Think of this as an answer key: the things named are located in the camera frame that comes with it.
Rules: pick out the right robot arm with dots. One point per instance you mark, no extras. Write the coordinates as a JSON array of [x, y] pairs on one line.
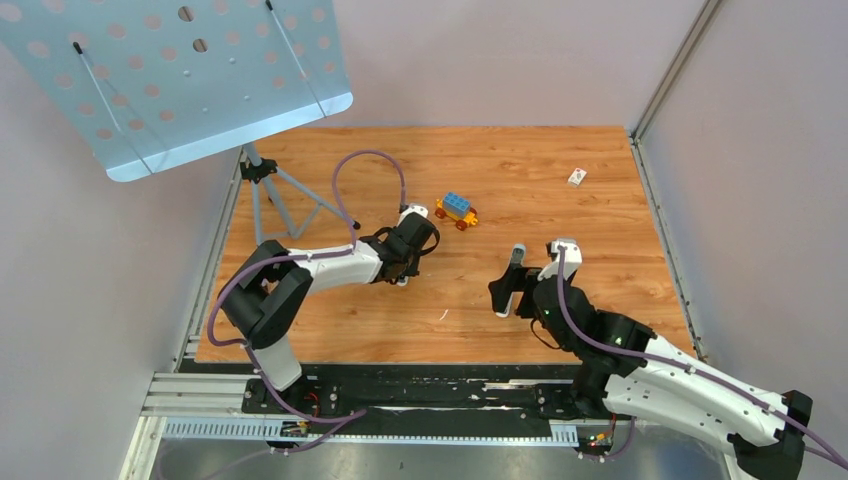
[[627, 369]]

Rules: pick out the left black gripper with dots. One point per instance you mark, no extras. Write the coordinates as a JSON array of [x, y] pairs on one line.
[[412, 269]]

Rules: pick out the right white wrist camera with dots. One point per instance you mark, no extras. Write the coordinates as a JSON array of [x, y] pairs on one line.
[[566, 259]]

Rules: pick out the grey white stapler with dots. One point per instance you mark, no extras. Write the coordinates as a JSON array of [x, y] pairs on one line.
[[502, 289]]

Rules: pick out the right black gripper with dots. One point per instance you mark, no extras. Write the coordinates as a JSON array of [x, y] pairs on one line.
[[531, 276]]

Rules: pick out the white staple box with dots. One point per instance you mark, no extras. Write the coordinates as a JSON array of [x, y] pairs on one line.
[[577, 177]]

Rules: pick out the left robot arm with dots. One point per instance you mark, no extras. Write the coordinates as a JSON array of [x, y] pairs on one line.
[[264, 297]]

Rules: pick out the blue perforated music stand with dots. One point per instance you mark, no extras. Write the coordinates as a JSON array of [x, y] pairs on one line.
[[153, 85]]

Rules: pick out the toy brick car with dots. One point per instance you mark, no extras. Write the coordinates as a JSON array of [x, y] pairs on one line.
[[458, 209]]

